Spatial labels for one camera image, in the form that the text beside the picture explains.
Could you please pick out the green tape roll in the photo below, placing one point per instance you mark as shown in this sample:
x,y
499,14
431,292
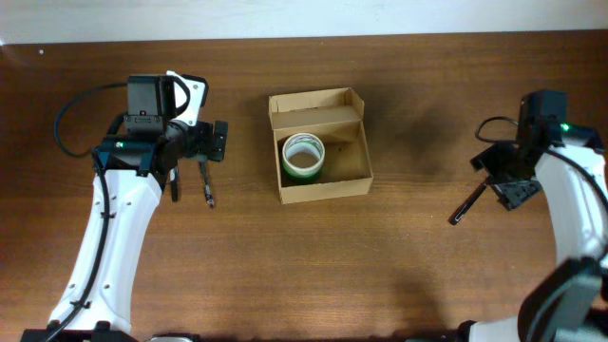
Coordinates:
x,y
299,173

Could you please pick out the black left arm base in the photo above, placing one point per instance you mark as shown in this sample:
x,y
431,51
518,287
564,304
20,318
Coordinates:
x,y
102,332

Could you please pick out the brown cardboard box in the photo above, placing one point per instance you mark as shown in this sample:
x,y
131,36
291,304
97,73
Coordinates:
x,y
335,116

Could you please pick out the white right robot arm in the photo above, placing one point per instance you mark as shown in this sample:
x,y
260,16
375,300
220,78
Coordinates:
x,y
566,162

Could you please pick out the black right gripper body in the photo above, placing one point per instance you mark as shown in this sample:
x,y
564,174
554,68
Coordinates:
x,y
503,182

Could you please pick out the white masking tape roll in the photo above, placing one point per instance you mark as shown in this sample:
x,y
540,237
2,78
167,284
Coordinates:
x,y
307,144

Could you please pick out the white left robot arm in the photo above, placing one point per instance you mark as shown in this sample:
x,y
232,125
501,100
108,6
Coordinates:
x,y
134,164

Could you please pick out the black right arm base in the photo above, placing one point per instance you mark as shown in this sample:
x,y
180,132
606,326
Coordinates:
x,y
443,336

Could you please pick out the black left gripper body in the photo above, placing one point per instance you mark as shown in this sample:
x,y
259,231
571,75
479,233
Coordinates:
x,y
191,159

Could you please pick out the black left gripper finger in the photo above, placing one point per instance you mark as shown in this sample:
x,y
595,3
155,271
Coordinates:
x,y
174,184
206,184

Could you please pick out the black pen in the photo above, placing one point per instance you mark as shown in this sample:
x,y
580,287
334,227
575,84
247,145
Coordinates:
x,y
459,213

